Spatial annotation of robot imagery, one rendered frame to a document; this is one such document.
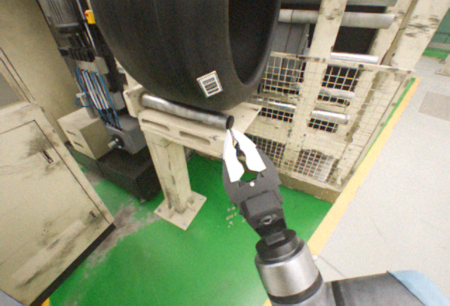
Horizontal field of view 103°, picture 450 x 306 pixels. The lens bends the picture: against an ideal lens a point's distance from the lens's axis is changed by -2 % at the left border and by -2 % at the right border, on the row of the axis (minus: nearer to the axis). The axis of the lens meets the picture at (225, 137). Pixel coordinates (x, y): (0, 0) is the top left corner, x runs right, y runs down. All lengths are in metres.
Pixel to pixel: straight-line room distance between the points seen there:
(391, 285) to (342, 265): 1.06
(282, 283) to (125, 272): 1.11
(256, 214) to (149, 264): 1.13
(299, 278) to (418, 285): 0.14
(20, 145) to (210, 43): 0.81
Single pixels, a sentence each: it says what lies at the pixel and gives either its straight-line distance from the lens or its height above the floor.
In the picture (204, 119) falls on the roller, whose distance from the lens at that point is 0.56.
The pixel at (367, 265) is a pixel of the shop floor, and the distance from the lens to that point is 1.49.
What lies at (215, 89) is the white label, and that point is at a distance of 0.42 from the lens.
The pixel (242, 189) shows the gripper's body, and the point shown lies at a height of 0.95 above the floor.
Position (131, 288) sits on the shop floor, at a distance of 1.32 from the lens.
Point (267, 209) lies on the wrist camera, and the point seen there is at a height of 1.00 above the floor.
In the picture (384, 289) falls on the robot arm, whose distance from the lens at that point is 0.36.
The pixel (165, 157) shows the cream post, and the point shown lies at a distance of 0.98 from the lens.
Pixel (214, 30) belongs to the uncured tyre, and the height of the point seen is 1.15.
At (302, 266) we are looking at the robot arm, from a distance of 0.33.
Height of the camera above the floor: 1.19
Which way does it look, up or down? 37 degrees down
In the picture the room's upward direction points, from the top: straight up
